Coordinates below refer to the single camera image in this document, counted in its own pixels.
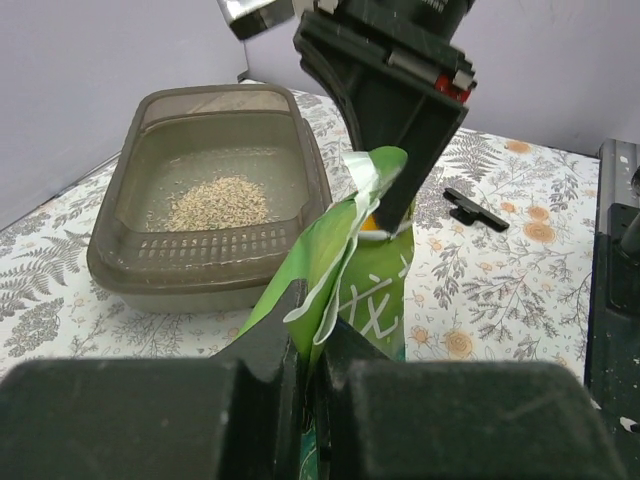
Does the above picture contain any pile of litter grains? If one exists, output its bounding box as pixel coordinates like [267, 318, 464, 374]
[144, 175, 273, 232]

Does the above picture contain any grey litter box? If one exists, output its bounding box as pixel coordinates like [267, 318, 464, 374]
[87, 84, 331, 314]

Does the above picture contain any yellow plastic scoop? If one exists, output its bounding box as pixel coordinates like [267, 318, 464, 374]
[360, 215, 389, 238]

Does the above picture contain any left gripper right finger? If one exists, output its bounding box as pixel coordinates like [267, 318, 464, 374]
[316, 322, 625, 479]

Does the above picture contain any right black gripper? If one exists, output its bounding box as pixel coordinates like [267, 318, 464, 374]
[293, 1, 477, 232]

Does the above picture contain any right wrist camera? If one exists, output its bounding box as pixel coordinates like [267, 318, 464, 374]
[217, 0, 295, 41]

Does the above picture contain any small black clip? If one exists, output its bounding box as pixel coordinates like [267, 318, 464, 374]
[443, 188, 510, 233]

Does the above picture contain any green litter bag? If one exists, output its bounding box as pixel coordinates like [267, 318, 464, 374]
[240, 147, 414, 479]

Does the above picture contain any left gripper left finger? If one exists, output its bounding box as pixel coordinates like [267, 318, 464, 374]
[1, 280, 307, 479]

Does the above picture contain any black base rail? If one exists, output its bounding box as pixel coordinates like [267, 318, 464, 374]
[584, 139, 639, 479]

